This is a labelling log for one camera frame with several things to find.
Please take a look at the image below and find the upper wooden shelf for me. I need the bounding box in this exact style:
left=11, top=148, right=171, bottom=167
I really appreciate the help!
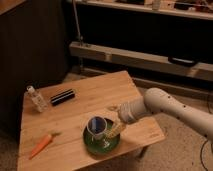
left=75, top=0, right=213, bottom=21

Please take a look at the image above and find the black rectangular case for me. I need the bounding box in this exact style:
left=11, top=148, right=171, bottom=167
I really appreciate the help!
left=50, top=89, right=75, bottom=106

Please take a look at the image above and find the metal pole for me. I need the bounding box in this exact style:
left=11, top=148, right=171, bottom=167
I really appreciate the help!
left=72, top=0, right=83, bottom=46

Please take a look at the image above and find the orange carrot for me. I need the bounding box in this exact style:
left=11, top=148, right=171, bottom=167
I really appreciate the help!
left=29, top=132, right=59, bottom=159

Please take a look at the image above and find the white cup blue inside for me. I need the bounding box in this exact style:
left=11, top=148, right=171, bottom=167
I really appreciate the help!
left=87, top=116, right=107, bottom=140

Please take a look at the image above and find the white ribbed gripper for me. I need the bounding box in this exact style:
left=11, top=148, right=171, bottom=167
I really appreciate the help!
left=106, top=97, right=149, bottom=138

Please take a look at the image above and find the black handle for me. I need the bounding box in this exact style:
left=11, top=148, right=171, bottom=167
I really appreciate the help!
left=168, top=57, right=198, bottom=67

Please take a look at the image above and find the wooden shelf beam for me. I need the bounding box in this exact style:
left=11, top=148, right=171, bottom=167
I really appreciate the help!
left=69, top=41, right=213, bottom=81

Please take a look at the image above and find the green ceramic bowl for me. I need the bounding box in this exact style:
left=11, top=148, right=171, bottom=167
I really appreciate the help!
left=83, top=118, right=120, bottom=155

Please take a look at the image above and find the clear plastic bottle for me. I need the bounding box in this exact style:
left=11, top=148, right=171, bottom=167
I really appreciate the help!
left=27, top=86, right=47, bottom=113

